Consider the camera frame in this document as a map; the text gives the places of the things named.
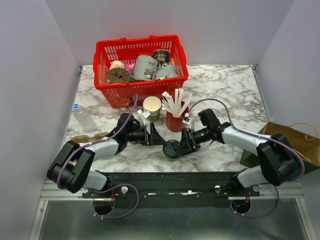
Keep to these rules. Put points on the black plastic cup lid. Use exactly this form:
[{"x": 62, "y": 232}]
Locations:
[{"x": 171, "y": 146}]

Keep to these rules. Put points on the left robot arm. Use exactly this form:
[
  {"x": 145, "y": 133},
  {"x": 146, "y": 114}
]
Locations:
[{"x": 70, "y": 169}]

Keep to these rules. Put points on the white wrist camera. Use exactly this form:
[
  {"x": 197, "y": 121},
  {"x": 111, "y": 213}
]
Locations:
[
  {"x": 188, "y": 121},
  {"x": 143, "y": 117}
]

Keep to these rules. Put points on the stack of green paper cups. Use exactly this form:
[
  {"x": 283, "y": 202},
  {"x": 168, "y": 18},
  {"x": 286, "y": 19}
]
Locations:
[{"x": 153, "y": 105}]

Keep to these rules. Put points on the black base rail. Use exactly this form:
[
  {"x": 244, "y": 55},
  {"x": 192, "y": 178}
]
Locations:
[{"x": 171, "y": 190}]

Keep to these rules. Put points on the green paper coffee cup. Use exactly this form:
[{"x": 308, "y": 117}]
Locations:
[{"x": 170, "y": 156}]

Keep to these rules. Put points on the beige cup in basket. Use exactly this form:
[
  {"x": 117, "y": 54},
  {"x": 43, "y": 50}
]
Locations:
[{"x": 116, "y": 64}]

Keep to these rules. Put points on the white wrapped straws bundle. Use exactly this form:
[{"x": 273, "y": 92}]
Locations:
[{"x": 174, "y": 104}]

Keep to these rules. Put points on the brown cardboard cup carrier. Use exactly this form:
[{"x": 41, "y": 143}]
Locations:
[{"x": 79, "y": 139}]

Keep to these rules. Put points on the brown paper bag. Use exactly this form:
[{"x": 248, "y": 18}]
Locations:
[{"x": 307, "y": 146}]

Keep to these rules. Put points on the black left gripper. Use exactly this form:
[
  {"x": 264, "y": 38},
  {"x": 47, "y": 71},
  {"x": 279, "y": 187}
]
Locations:
[{"x": 157, "y": 140}]

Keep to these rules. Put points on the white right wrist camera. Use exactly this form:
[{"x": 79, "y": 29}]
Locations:
[{"x": 188, "y": 121}]

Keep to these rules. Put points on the grey cloth in basket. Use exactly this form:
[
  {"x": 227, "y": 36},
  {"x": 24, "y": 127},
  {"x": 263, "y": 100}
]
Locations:
[{"x": 168, "y": 71}]

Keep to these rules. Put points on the clear plastic water bottle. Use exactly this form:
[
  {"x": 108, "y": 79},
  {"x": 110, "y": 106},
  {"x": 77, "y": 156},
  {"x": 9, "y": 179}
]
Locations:
[{"x": 83, "y": 117}]

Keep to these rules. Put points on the brown crumpled cloth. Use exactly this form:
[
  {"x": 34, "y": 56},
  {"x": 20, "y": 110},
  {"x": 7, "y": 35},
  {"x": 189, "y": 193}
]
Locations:
[{"x": 118, "y": 75}]

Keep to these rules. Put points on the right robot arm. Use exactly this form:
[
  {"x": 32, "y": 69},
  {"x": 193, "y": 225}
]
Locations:
[{"x": 277, "y": 162}]

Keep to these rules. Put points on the red straw holder cup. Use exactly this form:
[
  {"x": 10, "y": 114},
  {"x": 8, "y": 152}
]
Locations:
[{"x": 175, "y": 124}]

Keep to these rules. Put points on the black printed can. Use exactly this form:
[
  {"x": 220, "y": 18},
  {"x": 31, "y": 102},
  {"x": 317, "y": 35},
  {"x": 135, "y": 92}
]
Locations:
[{"x": 163, "y": 58}]

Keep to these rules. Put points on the grey printed cup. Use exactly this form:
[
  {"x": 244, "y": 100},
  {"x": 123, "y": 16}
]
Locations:
[{"x": 145, "y": 68}]

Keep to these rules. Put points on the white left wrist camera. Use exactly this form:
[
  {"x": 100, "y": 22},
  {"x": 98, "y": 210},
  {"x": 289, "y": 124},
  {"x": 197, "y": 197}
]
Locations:
[{"x": 143, "y": 117}]

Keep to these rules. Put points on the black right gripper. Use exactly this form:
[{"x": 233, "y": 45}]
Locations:
[{"x": 186, "y": 146}]

